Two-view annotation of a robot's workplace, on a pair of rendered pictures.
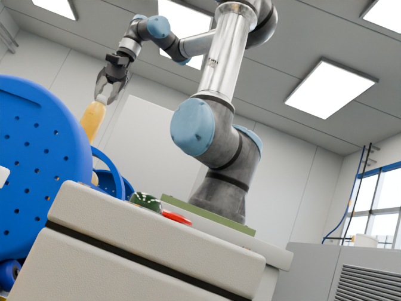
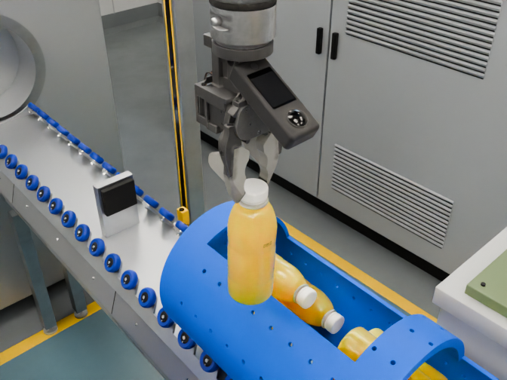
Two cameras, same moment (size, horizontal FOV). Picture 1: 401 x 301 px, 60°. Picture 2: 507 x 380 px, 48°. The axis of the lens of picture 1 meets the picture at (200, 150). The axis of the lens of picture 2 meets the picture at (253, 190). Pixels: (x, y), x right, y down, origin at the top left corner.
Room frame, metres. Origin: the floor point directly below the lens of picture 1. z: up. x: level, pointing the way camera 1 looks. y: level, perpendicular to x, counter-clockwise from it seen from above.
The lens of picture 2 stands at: (0.69, 0.80, 1.87)
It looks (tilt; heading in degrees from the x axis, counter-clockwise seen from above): 35 degrees down; 318
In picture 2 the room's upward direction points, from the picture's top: straight up
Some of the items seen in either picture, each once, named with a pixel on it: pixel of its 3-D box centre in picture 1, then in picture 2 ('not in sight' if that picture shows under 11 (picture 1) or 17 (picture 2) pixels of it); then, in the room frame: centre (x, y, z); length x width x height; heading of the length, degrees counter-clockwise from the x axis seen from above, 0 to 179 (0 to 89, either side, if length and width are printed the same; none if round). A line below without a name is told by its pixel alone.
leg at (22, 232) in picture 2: not in sight; (35, 275); (2.50, 0.33, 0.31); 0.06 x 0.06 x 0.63; 89
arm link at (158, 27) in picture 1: (157, 31); not in sight; (1.12, 0.30, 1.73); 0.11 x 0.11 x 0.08; 43
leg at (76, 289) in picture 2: not in sight; (68, 259); (2.50, 0.19, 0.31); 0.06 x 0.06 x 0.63; 89
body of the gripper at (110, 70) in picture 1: (120, 68); (238, 85); (1.19, 0.38, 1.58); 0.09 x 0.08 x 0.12; 0
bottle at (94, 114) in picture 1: (90, 123); (251, 246); (1.16, 0.38, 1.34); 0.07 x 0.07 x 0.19
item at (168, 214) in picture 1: (172, 219); not in sight; (0.31, 0.00, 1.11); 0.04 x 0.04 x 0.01
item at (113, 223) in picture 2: not in sight; (118, 206); (1.80, 0.27, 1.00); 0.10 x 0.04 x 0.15; 89
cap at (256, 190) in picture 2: (102, 98); (253, 189); (1.16, 0.38, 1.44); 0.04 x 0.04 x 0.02
